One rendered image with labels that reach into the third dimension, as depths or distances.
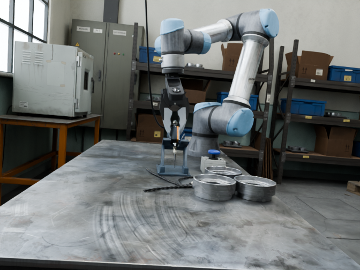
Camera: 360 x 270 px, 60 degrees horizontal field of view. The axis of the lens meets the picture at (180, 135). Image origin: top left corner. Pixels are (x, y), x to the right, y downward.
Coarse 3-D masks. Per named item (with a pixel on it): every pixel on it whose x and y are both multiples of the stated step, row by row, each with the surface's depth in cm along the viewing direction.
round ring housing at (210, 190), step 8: (200, 176) 80; (208, 176) 82; (216, 176) 81; (224, 176) 81; (192, 184) 77; (200, 184) 73; (208, 184) 72; (216, 184) 72; (224, 184) 72; (232, 184) 73; (200, 192) 73; (208, 192) 72; (216, 192) 72; (224, 192) 72; (232, 192) 74; (216, 200) 72; (224, 200) 73
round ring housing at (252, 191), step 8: (240, 176) 83; (248, 176) 84; (256, 176) 84; (240, 184) 76; (248, 184) 74; (256, 184) 81; (272, 184) 80; (240, 192) 76; (248, 192) 75; (256, 192) 74; (264, 192) 74; (272, 192) 75; (256, 200) 75; (264, 200) 75
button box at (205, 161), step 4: (204, 156) 106; (204, 160) 100; (208, 160) 100; (212, 160) 100; (216, 160) 101; (220, 160) 102; (204, 164) 100; (208, 164) 100; (212, 164) 100; (216, 164) 100; (220, 164) 100; (224, 164) 100; (200, 168) 106; (204, 168) 100; (204, 172) 100
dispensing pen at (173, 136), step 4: (176, 124) 103; (172, 128) 99; (176, 128) 100; (172, 132) 99; (176, 132) 99; (172, 136) 98; (176, 136) 98; (172, 140) 98; (176, 140) 98; (172, 144) 101; (176, 144) 99; (176, 148) 98
